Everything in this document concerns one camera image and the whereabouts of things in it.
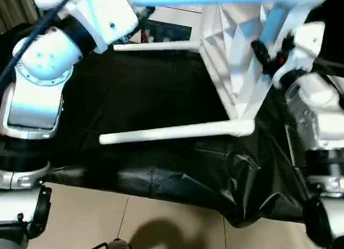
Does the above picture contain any dark rounded robot foot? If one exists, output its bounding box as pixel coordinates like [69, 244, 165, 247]
[107, 238, 133, 249]

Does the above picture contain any black shiny mat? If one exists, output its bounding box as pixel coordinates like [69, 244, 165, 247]
[0, 23, 344, 230]

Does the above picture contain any grey curtain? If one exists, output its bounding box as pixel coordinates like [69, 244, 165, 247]
[0, 0, 40, 36]

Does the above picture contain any white cabinet with glass doors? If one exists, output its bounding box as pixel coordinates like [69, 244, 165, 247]
[139, 3, 206, 45]

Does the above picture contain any white plastic table top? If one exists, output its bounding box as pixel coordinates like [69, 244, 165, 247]
[198, 0, 312, 138]

